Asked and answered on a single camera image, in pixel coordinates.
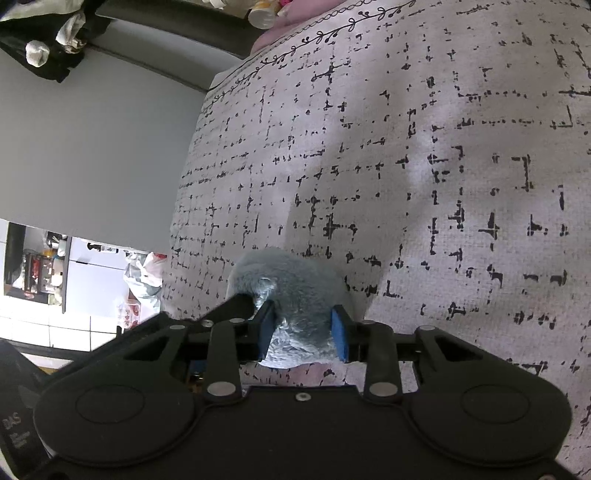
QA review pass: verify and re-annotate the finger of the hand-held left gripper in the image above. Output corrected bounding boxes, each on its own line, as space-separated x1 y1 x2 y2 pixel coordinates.
196 293 254 324

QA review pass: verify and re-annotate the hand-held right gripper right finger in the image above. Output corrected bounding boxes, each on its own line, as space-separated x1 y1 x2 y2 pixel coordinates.
331 305 507 405

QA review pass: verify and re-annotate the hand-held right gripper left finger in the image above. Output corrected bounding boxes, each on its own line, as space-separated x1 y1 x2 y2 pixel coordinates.
92 300 277 404

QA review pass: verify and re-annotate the blue fluffy plush ball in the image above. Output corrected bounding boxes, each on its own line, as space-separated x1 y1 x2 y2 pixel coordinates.
228 247 356 370

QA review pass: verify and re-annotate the white red-print plastic bag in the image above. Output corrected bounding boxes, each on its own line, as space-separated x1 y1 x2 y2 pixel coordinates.
117 295 163 332

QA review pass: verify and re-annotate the grey-white plastic bag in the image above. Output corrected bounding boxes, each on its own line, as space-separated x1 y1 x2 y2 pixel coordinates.
123 251 166 301

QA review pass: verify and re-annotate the white kitchen cabinet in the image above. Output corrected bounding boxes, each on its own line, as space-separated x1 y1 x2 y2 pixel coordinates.
0 220 129 315

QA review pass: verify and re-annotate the grey patterned bedspread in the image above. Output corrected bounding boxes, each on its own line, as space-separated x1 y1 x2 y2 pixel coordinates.
159 0 591 480

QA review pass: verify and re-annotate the paper cup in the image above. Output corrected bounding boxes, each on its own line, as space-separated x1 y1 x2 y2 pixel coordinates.
247 4 277 29

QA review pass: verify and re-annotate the pink pillow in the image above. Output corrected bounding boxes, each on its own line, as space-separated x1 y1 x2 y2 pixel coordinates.
251 0 354 52

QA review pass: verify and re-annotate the dark clothes pile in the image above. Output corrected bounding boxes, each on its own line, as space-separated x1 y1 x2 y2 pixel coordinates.
0 0 112 84

